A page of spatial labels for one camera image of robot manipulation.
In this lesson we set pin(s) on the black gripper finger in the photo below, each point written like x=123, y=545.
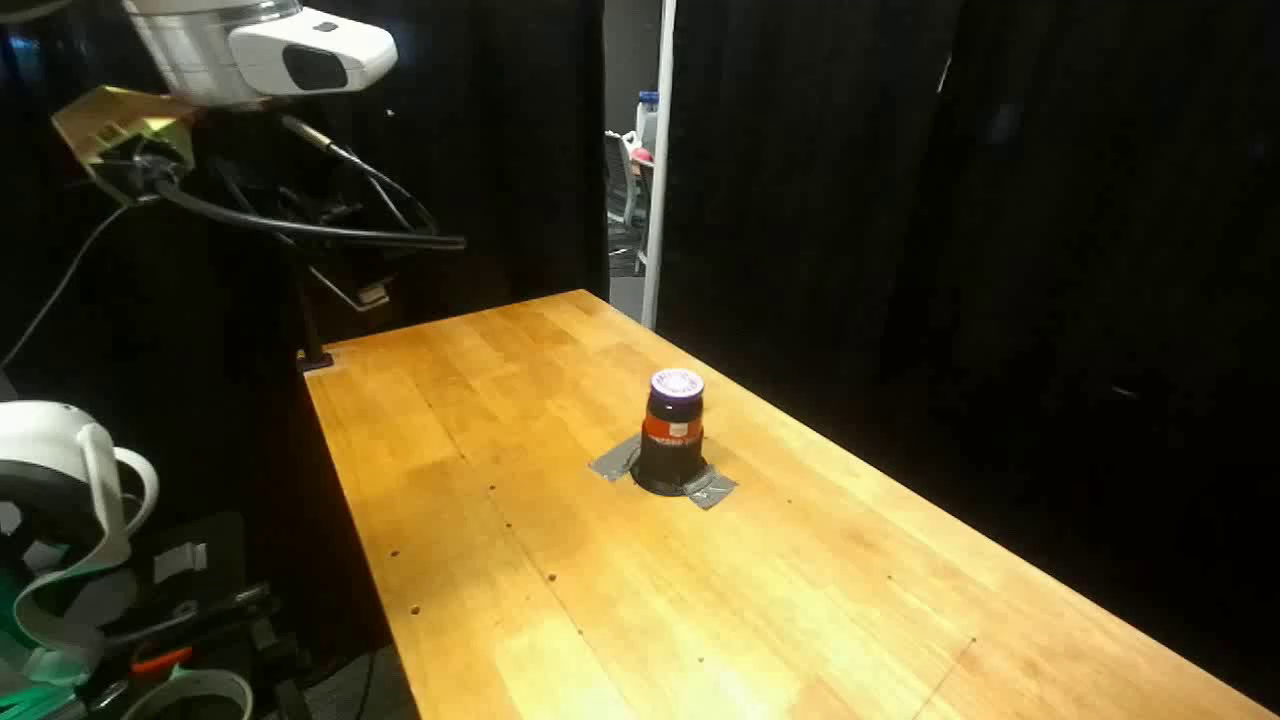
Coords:
x=355, y=293

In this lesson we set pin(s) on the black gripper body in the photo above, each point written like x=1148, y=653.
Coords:
x=265, y=172

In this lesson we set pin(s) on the small background plastic bottle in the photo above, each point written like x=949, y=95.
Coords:
x=648, y=117

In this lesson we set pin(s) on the black stand pole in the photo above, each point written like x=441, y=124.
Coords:
x=305, y=326

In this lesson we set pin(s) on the grey tape strip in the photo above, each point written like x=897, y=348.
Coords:
x=617, y=463
x=710, y=489

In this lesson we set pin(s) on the small grey tape piece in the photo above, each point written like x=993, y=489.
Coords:
x=180, y=562

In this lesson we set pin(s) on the white VR headset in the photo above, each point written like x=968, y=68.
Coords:
x=63, y=464

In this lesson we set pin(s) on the gold wrist camera mount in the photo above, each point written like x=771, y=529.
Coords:
x=114, y=124

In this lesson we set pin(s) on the white doorway post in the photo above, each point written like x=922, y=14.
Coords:
x=658, y=161

